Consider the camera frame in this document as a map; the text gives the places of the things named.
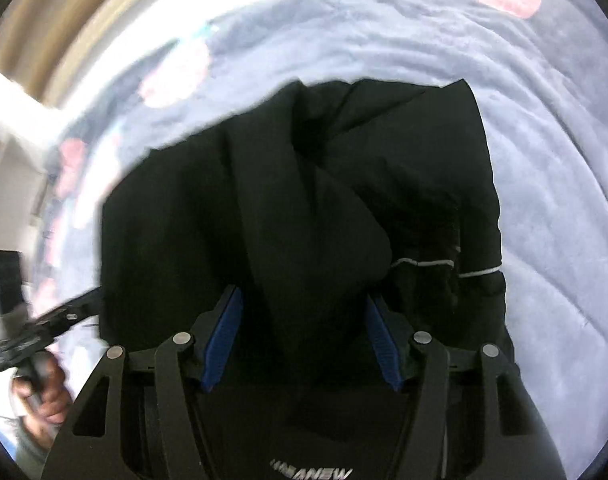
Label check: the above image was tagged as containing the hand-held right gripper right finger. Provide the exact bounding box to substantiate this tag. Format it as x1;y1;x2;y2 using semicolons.
365;294;567;480

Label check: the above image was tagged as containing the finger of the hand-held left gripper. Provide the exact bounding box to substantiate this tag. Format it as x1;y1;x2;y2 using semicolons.
31;286;106;335

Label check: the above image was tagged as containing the person's left hand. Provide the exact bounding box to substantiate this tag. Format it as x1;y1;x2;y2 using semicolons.
11;352;76;426

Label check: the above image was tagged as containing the person's left forearm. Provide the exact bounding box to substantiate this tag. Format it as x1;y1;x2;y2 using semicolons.
11;422;57;471

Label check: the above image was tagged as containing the grey floral blanket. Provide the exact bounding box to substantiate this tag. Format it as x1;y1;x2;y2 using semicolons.
0;0;608;480

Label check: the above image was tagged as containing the white wall shelf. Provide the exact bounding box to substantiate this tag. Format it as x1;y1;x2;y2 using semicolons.
0;57;59;233

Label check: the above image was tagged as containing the black hooded jacket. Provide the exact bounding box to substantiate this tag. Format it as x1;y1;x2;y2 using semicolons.
100;79;522;480

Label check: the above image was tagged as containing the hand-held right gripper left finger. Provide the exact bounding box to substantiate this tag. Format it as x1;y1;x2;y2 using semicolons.
41;285;245;480

